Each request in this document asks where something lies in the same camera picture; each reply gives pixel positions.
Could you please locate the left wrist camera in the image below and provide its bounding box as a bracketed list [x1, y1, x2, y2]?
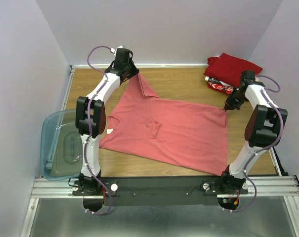
[110, 45, 124, 54]

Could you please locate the folded dark red t-shirt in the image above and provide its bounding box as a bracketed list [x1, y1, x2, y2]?
[204, 53, 262, 87]

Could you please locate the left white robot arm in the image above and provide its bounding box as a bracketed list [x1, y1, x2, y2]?
[75, 46, 139, 195]

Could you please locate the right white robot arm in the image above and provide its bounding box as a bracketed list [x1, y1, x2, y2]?
[216, 70, 288, 194]

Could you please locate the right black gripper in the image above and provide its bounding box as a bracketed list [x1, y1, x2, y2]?
[223, 87, 247, 111]

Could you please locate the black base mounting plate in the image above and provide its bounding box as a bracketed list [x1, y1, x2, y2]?
[70, 176, 248, 207]

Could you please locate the pink t-shirt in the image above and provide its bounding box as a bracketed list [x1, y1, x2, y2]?
[100, 75, 228, 175]

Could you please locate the blue plastic bin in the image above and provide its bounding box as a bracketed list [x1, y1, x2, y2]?
[40, 109, 83, 181]

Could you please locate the folded red white printed t-shirt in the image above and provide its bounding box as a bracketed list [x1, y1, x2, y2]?
[205, 76, 235, 95]

